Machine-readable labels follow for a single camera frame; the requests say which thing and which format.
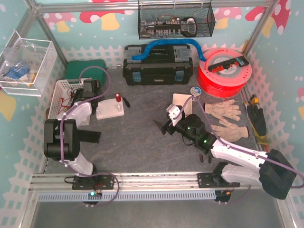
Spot white peg fixture base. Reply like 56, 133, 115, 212
96, 98, 124, 120

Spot large red spring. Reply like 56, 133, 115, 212
115, 93, 121, 102

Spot black handled screwdriver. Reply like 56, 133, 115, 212
122, 96, 131, 108

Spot black rectangular plate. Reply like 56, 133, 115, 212
78, 130, 101, 143

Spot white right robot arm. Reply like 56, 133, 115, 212
155, 114, 296, 200

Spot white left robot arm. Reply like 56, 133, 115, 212
43, 89, 103, 177

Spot white spring box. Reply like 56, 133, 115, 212
172, 93, 192, 116

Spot black device in basket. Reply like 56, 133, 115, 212
71, 88, 84, 106

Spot white perforated basket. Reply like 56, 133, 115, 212
48, 79, 92, 126

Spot green plastic case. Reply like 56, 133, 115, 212
64, 59, 106, 85

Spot orange black pliers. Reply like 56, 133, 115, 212
199, 154, 212, 163

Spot upper white work glove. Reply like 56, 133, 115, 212
204, 99, 242, 122

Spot black toolbox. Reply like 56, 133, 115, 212
123, 44, 193, 86

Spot red filament spool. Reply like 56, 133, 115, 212
196, 47, 252, 98

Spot black yellow rubber glove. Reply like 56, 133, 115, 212
247, 104, 268, 145

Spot yellow black tool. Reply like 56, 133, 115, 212
244, 94, 259, 106

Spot clear acrylic box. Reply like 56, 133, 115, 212
0, 31, 57, 97

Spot blue white glove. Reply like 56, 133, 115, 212
5, 62, 30, 81

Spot black power strip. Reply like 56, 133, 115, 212
208, 56, 249, 73

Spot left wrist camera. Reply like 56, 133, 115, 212
83, 79, 100, 93

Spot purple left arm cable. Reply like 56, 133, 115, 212
59, 66, 111, 178

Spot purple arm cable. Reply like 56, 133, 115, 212
173, 95, 304, 205
59, 66, 111, 178

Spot solder wire spool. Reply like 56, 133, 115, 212
190, 86, 202, 102

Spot blue corrugated hose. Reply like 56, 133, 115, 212
132, 38, 207, 62

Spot grey slotted cable duct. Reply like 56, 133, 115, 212
38, 190, 216, 202

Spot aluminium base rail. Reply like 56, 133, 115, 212
29, 172, 262, 191

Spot black wire mesh basket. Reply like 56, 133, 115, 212
138, 3, 215, 39

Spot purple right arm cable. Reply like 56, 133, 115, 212
173, 95, 304, 205

